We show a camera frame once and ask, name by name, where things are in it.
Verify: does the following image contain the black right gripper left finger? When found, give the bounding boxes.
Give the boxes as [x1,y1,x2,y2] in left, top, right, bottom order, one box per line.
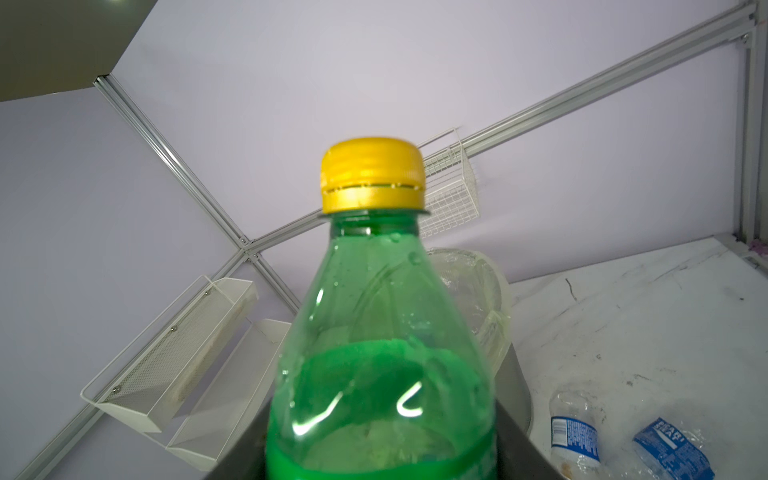
[204,399,272,480]

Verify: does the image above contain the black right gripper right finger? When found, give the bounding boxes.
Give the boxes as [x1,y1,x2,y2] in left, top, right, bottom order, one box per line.
[495,401,562,480]

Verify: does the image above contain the green soda bottle yellow cap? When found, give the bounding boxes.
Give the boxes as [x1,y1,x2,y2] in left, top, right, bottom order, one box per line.
[266,137,497,479]

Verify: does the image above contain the grey mesh waste bin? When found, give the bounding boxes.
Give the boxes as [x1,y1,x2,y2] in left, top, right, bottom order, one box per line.
[427,247,534,436]

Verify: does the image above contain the green plastic bin liner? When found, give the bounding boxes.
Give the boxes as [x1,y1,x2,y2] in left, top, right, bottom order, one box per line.
[428,248,512,374]

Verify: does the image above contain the small clear bottle blue white label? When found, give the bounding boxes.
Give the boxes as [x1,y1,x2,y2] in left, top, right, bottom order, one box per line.
[549,389,602,479]

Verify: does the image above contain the white two-tier mesh shelf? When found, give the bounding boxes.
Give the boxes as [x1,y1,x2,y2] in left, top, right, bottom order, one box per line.
[80,276,290,472]

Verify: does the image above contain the small crushed bottle blue label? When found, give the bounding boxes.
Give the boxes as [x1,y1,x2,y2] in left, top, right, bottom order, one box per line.
[612,417,716,480]

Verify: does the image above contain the white wire wall basket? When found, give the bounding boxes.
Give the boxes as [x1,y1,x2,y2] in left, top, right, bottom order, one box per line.
[418,128,480,238]

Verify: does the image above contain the aluminium frame profiles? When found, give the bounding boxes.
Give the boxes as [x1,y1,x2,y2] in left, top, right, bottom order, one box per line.
[1,1,767,479]

